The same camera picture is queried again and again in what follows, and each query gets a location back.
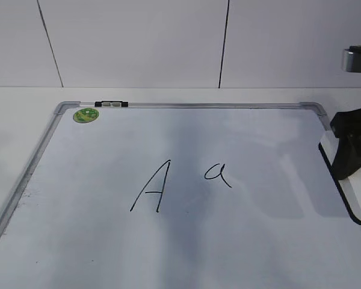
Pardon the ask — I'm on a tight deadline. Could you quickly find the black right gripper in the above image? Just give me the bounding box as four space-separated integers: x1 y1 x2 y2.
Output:
330 108 361 180

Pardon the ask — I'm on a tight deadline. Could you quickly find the white rectangular board eraser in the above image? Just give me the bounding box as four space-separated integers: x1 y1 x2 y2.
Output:
318 131 361 225

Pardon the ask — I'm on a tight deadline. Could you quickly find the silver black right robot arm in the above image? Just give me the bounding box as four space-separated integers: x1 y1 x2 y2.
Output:
330 46 361 180

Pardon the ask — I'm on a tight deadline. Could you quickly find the black grey board hanger clip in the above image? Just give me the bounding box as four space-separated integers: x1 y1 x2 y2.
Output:
94 101 129 107

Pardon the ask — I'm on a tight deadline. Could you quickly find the green round magnet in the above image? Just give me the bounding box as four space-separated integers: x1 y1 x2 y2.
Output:
73 108 99 123

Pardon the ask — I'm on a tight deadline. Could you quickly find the white board with aluminium frame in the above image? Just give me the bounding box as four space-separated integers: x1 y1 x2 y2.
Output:
0 102 361 288

